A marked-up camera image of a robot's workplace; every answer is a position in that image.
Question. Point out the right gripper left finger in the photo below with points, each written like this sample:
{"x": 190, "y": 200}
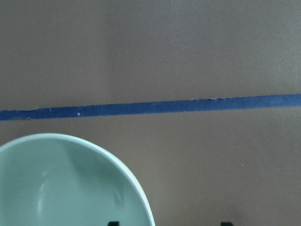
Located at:
{"x": 113, "y": 223}

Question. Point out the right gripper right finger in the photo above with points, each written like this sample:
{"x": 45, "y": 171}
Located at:
{"x": 226, "y": 224}

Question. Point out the green bowl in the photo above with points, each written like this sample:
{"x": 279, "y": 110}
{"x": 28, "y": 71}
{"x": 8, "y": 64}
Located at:
{"x": 59, "y": 180}

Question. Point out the long blue tape strip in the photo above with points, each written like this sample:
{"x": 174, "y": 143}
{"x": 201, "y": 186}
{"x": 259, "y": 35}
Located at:
{"x": 177, "y": 106}

